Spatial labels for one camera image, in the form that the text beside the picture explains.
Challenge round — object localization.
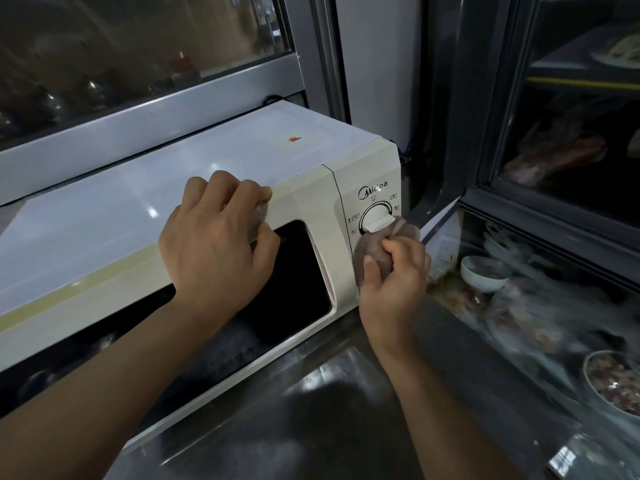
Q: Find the person's left hand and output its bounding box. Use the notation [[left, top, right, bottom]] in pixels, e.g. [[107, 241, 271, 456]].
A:
[[159, 169, 281, 325]]

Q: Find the brown cloth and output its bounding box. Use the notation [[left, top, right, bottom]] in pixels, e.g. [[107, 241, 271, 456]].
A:
[[352, 218, 421, 291]]

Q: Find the person's left forearm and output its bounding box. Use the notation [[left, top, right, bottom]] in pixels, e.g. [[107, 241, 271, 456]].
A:
[[0, 299, 241, 480]]

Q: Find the dark red bottle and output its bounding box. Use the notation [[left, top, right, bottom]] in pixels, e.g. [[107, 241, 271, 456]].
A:
[[167, 52, 199, 81]]

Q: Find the stainless steel table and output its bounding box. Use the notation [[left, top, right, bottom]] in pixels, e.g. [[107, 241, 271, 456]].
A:
[[102, 294, 576, 480]]

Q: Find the glass window aluminium frame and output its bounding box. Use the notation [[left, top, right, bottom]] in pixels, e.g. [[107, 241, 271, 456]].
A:
[[0, 0, 346, 205]]

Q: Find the white bowl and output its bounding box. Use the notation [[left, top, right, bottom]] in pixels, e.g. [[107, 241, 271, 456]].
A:
[[459, 254, 512, 294]]

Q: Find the person's right forearm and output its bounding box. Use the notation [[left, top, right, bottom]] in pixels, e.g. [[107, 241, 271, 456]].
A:
[[375, 339, 526, 480]]

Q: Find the person's right hand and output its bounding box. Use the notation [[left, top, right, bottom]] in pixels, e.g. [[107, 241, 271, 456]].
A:
[[359, 236, 432, 355]]

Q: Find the metal bowl of minced meat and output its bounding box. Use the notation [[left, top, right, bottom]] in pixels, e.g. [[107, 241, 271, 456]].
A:
[[581, 349, 640, 418]]

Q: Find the white microwave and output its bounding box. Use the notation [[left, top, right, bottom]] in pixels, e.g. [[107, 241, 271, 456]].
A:
[[0, 99, 405, 453]]

